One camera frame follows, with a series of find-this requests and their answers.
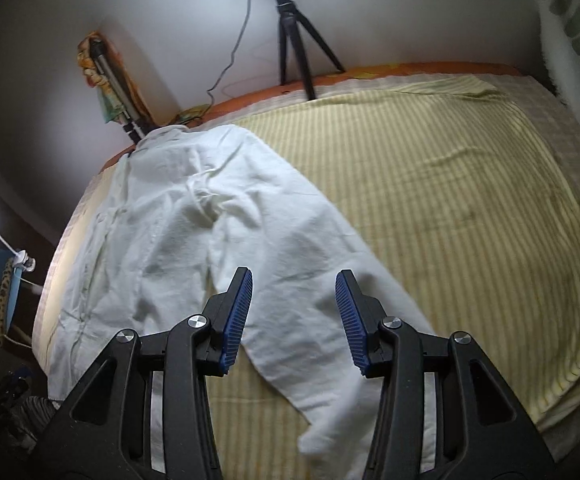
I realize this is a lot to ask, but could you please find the white button-up shirt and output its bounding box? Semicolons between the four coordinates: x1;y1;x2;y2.
49;125;430;479

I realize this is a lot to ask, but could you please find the yellow striped bed blanket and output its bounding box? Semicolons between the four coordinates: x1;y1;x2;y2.
31;72;580;480

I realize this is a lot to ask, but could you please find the colourful patterned cloth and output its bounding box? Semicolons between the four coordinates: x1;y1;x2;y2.
77;32;156;131

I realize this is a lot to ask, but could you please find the black mini tripod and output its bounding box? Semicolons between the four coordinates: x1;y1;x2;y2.
275;0;345;101

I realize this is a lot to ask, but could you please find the black ring light cable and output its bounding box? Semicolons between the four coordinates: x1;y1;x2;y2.
181;0;254;129

